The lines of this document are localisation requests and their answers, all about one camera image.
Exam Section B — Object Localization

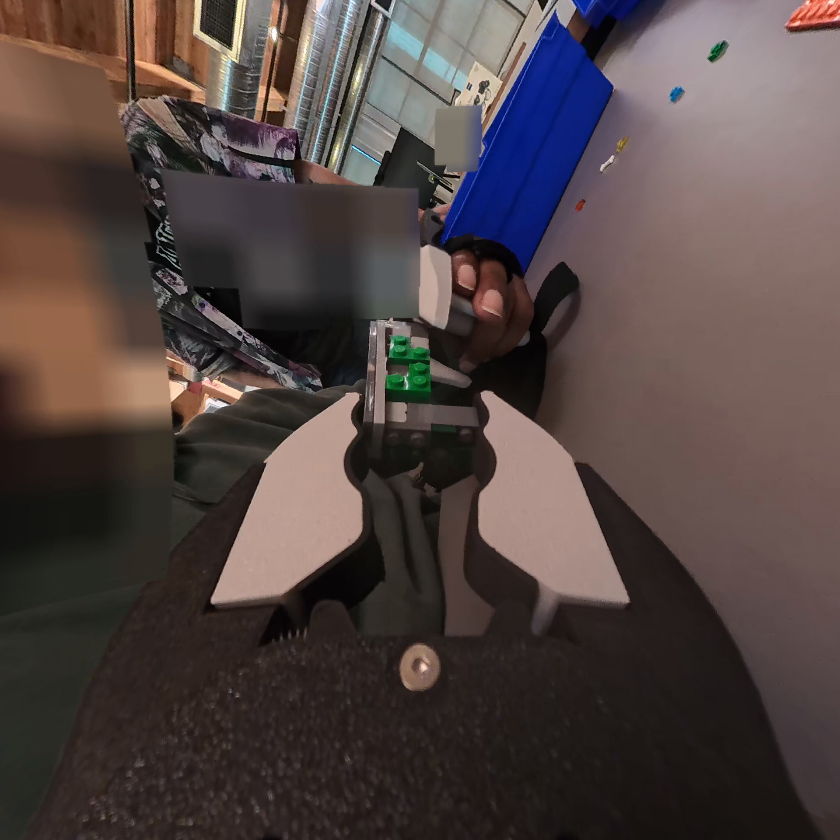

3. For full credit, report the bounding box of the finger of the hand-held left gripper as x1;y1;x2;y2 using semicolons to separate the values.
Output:
427;357;472;389

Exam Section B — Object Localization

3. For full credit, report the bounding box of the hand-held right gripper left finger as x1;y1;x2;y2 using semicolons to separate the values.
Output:
209;392;388;611

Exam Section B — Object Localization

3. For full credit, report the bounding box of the silver ventilation duct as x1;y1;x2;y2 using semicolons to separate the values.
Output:
206;0;277;119
289;0;368;165

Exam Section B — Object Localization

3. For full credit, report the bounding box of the brick building model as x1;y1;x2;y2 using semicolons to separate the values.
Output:
785;0;840;32

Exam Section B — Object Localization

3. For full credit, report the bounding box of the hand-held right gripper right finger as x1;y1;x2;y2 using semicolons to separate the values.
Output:
459;390;631;637

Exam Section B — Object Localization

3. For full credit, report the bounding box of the black computer monitor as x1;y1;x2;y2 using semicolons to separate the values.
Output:
374;126;437;198

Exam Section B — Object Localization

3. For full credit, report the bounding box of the grey green brick wall piece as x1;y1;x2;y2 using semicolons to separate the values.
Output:
363;318;485;490

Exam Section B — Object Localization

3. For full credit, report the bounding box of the white wall poster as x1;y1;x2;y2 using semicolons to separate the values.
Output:
453;60;505;109

